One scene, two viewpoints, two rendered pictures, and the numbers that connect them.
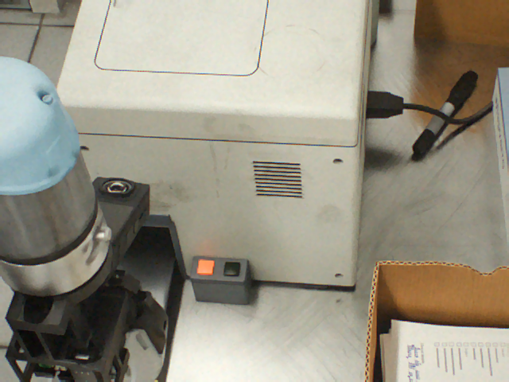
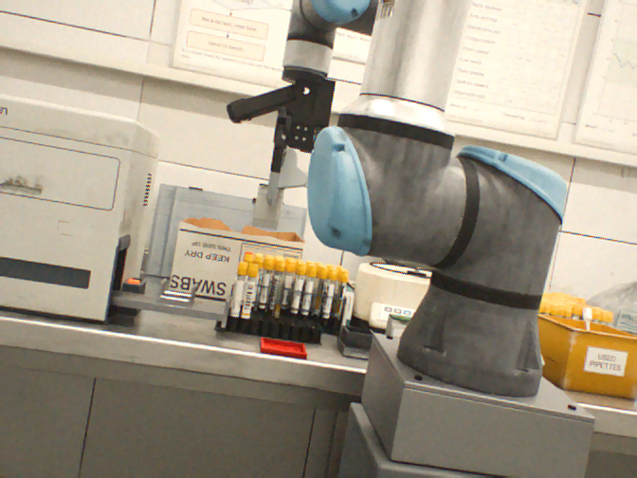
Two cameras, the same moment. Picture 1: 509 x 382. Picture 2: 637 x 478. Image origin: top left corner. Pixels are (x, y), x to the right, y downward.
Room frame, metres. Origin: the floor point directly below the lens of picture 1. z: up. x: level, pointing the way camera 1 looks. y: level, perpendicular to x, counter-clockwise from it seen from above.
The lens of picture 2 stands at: (0.66, 1.24, 1.10)
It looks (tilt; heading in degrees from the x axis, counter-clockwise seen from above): 3 degrees down; 251
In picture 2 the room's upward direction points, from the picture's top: 10 degrees clockwise
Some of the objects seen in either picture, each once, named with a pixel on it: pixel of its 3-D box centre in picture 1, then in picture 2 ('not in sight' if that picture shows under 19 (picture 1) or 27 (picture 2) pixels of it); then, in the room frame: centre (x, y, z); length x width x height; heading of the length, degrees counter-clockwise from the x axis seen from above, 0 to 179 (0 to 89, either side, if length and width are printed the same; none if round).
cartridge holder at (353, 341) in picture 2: not in sight; (357, 340); (0.22, 0.18, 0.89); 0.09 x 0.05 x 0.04; 78
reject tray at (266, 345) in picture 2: not in sight; (282, 348); (0.36, 0.22, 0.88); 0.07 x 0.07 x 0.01; 78
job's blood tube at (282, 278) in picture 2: not in sight; (278, 301); (0.34, 0.10, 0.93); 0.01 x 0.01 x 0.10; 78
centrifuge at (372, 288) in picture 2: not in sight; (412, 301); (0.01, -0.08, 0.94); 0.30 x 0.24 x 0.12; 69
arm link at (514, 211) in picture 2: not in sight; (495, 218); (0.26, 0.58, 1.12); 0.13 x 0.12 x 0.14; 179
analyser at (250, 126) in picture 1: (234, 107); (56, 205); (0.71, 0.01, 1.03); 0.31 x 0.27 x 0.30; 168
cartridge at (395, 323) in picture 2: not in sight; (399, 337); (0.15, 0.19, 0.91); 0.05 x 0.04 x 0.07; 78
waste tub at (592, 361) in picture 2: not in sight; (583, 355); (-0.17, 0.23, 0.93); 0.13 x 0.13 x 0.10; 82
